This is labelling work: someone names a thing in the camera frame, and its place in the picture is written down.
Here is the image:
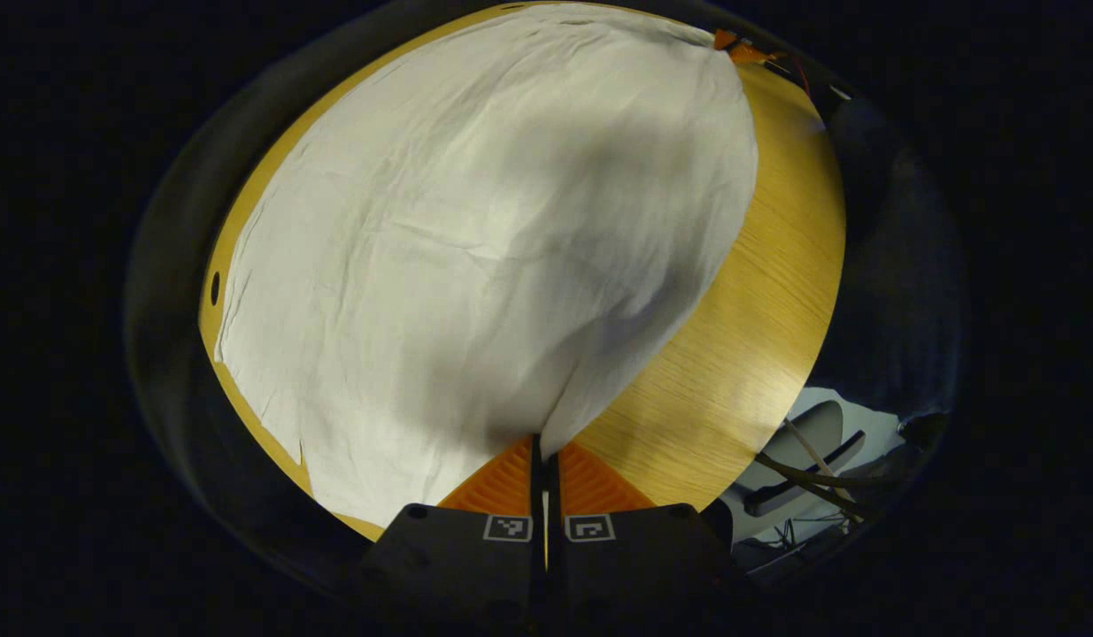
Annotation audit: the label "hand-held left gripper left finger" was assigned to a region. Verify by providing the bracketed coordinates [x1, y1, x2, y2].
[356, 433, 548, 631]

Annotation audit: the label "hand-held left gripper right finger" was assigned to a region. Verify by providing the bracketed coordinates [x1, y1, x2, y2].
[544, 441, 738, 625]

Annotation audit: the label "white jeans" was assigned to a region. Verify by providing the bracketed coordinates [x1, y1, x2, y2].
[214, 3, 760, 530]

